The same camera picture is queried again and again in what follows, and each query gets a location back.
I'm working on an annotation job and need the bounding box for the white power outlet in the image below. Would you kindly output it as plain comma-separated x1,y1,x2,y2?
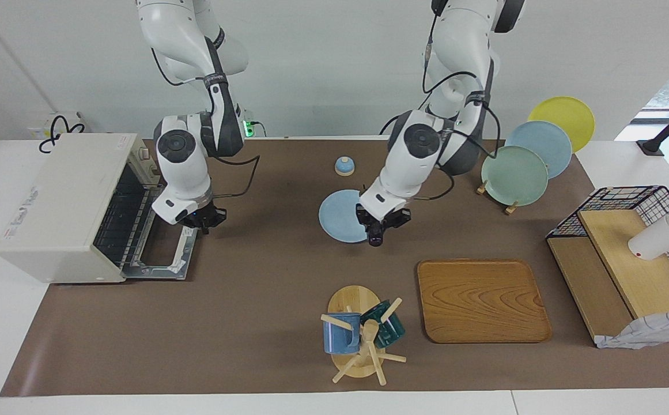
40,111,85,139

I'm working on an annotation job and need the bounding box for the black oven wire rack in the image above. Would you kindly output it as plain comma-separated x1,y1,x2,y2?
93,163,165,269

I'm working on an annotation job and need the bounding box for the dark green mug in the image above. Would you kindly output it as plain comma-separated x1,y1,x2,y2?
361,300,406,349

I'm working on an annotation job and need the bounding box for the wire and wood shelf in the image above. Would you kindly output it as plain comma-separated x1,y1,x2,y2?
546,186,669,346

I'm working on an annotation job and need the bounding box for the glass oven door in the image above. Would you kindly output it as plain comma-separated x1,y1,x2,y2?
121,186,199,281

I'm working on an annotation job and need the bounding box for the wooden serving tray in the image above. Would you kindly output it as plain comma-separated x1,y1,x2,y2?
417,259,553,344

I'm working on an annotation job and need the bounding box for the black left arm base cable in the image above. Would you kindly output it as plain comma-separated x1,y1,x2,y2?
379,114,404,137

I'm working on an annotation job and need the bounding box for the black coiled power cable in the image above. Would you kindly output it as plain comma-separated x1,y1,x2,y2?
39,115,87,153

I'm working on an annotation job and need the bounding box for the yellow plate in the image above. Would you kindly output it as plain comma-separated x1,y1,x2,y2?
527,96,595,153

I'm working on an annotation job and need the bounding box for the small light blue plate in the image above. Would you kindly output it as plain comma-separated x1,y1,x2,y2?
319,190,369,243

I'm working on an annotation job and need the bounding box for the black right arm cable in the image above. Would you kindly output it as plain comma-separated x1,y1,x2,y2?
150,46,260,199

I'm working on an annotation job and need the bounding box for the blue mug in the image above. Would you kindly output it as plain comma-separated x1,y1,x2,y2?
323,313,361,354

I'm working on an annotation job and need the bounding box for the wooden mug tree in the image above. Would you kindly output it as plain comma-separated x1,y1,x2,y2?
321,285,407,386

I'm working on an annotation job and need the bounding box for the brown table mat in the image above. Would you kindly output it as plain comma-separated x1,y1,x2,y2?
0,138,669,397

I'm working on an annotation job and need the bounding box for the wooden plate rack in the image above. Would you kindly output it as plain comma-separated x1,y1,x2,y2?
477,180,519,215

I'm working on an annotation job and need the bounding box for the pale green plate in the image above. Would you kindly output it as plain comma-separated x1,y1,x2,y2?
481,146,549,206

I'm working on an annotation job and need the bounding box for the grey patterned cloth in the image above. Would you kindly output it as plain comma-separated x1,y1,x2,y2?
595,310,669,350

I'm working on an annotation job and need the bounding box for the large light blue plate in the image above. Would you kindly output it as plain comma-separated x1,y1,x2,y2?
505,120,572,179

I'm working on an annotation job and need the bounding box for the white cup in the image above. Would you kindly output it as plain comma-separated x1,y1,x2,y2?
628,214,669,260

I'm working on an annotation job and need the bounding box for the cream toaster oven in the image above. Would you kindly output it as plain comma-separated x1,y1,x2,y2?
0,134,165,284

